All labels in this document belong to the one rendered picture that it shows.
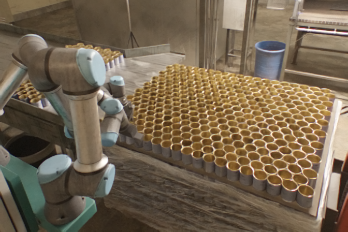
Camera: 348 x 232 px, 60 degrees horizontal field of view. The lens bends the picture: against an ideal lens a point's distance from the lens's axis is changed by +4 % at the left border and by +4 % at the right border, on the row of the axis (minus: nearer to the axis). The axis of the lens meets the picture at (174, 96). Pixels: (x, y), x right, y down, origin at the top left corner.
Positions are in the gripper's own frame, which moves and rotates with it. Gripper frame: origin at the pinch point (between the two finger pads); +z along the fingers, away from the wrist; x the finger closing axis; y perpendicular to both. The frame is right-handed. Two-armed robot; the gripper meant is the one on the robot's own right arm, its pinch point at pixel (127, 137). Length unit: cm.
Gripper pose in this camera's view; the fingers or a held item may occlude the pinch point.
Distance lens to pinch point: 154.1
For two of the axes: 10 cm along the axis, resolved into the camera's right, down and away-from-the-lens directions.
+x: 9.1, 3.0, -3.0
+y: -4.1, 7.7, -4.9
